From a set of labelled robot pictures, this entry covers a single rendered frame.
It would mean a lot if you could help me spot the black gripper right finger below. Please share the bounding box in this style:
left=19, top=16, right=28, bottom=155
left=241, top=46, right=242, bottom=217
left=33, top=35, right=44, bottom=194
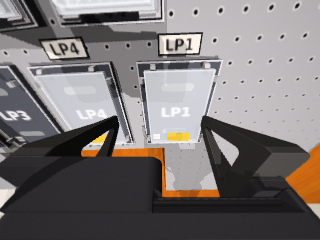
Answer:
left=201, top=115, right=310, bottom=197

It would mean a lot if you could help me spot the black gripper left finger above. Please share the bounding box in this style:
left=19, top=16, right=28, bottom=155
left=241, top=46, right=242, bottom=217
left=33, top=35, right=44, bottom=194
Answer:
left=10, top=115, right=119, bottom=156

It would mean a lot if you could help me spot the grey button panel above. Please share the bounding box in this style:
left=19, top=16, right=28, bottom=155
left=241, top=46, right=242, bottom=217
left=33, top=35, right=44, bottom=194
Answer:
left=0, top=177, right=18, bottom=207

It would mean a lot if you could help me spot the grey base plate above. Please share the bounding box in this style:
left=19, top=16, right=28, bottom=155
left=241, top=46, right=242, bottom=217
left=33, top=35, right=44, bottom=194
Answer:
left=0, top=0, right=320, bottom=191

